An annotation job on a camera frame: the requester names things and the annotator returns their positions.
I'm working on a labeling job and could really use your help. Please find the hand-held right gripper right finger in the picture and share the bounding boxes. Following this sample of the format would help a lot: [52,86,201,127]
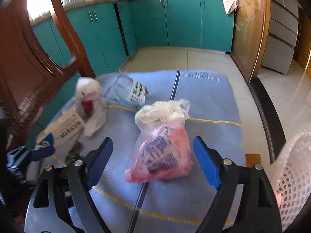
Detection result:
[193,136,283,233]

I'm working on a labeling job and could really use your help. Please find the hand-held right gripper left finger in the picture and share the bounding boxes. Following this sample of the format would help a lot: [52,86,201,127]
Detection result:
[24,136,114,233]

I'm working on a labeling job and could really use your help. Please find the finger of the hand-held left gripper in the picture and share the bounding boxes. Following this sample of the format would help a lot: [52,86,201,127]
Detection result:
[36,133,55,149]
[29,149,55,163]

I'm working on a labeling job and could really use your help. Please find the small cardboard box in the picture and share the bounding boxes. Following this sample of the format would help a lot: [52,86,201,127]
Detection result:
[36,105,85,151]

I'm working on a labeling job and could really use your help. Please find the dark green foil wrapper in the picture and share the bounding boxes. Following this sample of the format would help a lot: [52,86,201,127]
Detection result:
[66,143,84,163]

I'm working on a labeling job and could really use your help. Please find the pink and white plastic bag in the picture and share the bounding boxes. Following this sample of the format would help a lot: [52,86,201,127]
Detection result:
[125,99,195,182]

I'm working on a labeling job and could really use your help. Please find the white plastic bag red contents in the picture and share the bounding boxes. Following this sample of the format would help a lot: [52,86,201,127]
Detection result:
[74,77,107,137]

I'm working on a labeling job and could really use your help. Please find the clear printed plastic wrapper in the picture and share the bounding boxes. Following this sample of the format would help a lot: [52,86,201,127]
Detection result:
[103,74,149,110]

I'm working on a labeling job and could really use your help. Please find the white lattice waste basket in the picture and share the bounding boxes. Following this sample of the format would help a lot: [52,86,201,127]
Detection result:
[272,129,311,232]

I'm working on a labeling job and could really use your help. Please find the wooden stool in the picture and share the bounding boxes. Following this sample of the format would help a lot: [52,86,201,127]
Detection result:
[245,154,261,168]

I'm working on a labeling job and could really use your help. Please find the blue striped cushion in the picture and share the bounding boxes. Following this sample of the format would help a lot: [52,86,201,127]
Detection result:
[24,70,247,233]

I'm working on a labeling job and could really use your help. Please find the carved wooden chair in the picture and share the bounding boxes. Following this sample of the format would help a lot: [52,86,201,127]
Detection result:
[0,0,96,148]

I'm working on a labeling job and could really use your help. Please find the wooden framed glass door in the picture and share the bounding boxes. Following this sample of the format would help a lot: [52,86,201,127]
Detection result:
[225,0,271,83]

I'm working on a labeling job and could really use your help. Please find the teal kitchen cabinets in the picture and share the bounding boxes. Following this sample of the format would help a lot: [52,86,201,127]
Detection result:
[24,0,235,146]

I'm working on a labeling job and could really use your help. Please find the silver refrigerator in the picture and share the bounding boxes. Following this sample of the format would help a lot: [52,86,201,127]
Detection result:
[261,0,300,74]

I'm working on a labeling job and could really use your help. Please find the brown wooden door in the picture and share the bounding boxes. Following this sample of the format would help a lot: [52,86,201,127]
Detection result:
[295,5,311,71]

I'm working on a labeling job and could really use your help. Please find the pink towel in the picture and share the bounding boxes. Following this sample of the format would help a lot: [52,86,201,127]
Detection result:
[212,0,240,16]

